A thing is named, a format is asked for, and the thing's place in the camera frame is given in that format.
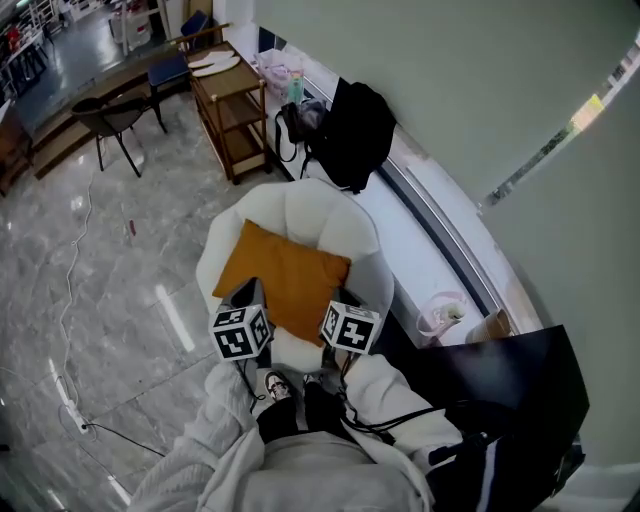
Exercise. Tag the small red floor object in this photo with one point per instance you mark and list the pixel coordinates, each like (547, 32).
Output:
(132, 227)

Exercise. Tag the white high table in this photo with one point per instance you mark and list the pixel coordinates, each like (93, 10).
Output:
(135, 25)

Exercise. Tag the pale roller blind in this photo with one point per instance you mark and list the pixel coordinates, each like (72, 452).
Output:
(425, 65)
(585, 250)

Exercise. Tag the pastel green bottle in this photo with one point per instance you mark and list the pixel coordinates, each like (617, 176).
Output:
(296, 87)

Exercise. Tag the dark grey chair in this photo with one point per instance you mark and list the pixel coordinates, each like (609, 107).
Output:
(115, 117)

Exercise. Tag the black legged table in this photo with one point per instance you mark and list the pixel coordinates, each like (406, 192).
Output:
(25, 55)

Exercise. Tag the person's torso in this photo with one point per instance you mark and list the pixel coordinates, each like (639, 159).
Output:
(310, 475)

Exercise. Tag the wooden shelf rack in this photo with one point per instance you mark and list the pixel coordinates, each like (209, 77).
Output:
(230, 90)

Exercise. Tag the person's right leg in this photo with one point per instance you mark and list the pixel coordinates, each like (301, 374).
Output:
(325, 410)

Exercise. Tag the person's left shoe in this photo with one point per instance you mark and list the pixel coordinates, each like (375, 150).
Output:
(277, 386)

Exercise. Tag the blue cushioned stool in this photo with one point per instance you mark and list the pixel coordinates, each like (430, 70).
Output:
(167, 72)

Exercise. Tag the person's leg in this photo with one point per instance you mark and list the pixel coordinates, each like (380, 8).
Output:
(277, 420)
(325, 410)

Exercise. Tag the wooden step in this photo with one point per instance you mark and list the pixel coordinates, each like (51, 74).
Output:
(65, 130)

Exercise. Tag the white window sill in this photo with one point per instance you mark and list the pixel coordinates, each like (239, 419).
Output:
(400, 240)

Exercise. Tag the white power strip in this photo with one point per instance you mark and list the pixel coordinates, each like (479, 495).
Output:
(72, 407)

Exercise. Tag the black equipment bag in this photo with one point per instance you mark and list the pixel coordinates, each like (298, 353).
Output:
(455, 480)

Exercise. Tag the person's right forearm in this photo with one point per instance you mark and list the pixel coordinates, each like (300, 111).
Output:
(390, 395)

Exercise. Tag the black backpack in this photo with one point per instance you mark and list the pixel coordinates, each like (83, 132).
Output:
(355, 135)

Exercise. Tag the person's left forearm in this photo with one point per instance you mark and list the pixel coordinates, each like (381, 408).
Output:
(220, 410)

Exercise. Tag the black side table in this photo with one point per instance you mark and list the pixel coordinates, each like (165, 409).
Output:
(500, 375)

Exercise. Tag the person's shoe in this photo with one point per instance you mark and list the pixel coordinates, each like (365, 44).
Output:
(277, 386)
(312, 381)

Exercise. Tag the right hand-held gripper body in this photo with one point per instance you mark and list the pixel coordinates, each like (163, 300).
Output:
(350, 330)

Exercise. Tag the person's right shoe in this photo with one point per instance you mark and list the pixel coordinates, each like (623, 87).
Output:
(312, 381)

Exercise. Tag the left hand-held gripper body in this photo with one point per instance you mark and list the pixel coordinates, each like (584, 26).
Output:
(240, 332)

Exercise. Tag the dark grey handbag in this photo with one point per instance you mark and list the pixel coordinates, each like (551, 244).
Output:
(300, 120)

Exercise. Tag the orange square cushion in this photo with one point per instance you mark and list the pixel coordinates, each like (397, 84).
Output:
(285, 280)

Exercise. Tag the white round armchair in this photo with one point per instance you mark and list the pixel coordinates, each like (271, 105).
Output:
(320, 220)

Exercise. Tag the person's left leg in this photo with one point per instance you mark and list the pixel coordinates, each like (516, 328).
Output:
(277, 420)

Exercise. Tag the white oval board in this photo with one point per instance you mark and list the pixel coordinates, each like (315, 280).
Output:
(217, 67)
(210, 57)

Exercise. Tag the clear plastic bag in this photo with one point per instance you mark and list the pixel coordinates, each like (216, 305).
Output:
(272, 75)

